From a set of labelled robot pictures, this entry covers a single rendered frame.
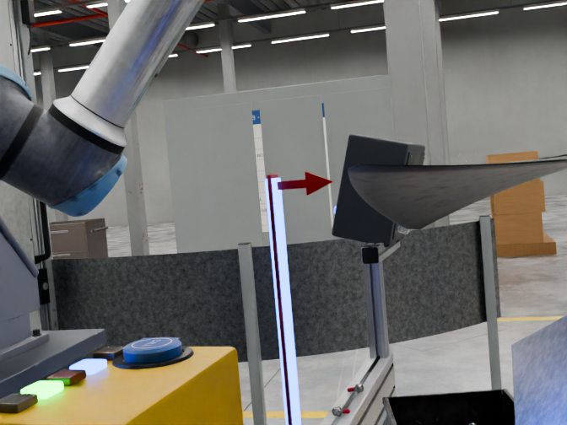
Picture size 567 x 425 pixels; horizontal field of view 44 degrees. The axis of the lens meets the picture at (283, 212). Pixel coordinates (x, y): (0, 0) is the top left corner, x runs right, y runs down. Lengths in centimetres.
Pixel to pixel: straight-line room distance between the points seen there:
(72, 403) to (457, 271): 241
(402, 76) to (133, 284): 296
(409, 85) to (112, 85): 410
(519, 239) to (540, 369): 814
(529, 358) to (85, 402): 43
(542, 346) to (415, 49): 440
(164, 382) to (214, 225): 668
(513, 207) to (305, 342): 646
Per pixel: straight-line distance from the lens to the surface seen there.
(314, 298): 249
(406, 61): 502
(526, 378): 70
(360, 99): 676
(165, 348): 49
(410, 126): 497
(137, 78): 100
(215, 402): 48
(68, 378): 46
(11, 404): 43
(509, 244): 881
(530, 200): 878
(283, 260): 71
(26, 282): 95
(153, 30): 99
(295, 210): 686
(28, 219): 270
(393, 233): 128
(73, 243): 739
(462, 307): 280
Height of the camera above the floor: 119
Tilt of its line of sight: 3 degrees down
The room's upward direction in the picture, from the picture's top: 5 degrees counter-clockwise
